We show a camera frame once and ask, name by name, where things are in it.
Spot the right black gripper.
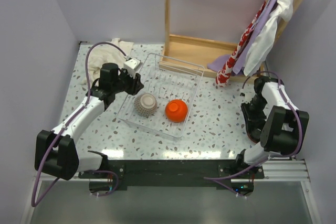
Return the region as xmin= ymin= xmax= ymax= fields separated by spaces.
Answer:
xmin=241 ymin=93 xmax=268 ymax=132

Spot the brown patterned bowl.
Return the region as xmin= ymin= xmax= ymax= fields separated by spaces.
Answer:
xmin=134 ymin=93 xmax=158 ymax=117

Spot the white wire dish rack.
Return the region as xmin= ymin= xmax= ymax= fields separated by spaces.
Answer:
xmin=118 ymin=53 xmax=205 ymax=140

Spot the orange bowl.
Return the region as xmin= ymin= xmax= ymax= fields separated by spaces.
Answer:
xmin=165 ymin=99 xmax=188 ymax=123

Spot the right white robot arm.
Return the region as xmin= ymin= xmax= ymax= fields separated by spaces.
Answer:
xmin=234 ymin=76 xmax=309 ymax=178

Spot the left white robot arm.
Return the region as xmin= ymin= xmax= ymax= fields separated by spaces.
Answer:
xmin=34 ymin=58 xmax=144 ymax=180

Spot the cream crumpled cloth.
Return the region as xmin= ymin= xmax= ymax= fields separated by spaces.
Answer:
xmin=88 ymin=38 xmax=134 ymax=84

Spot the red white patterned cloth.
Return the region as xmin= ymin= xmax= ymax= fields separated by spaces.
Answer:
xmin=215 ymin=0 xmax=269 ymax=87

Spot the lilac cloth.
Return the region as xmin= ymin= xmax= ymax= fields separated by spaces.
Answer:
xmin=207 ymin=0 xmax=277 ymax=75

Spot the white hanging cloth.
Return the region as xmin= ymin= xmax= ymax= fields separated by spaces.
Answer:
xmin=243 ymin=0 xmax=293 ymax=76

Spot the wooden tray stand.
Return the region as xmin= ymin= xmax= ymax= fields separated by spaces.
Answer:
xmin=160 ymin=0 xmax=303 ymax=83

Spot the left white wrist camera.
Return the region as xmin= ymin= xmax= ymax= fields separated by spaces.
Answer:
xmin=123 ymin=58 xmax=142 ymax=75

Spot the aluminium rail frame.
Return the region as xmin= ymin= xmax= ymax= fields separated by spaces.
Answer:
xmin=21 ymin=159 xmax=321 ymax=223

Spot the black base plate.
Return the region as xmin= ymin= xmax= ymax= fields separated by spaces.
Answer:
xmin=79 ymin=159 xmax=265 ymax=195

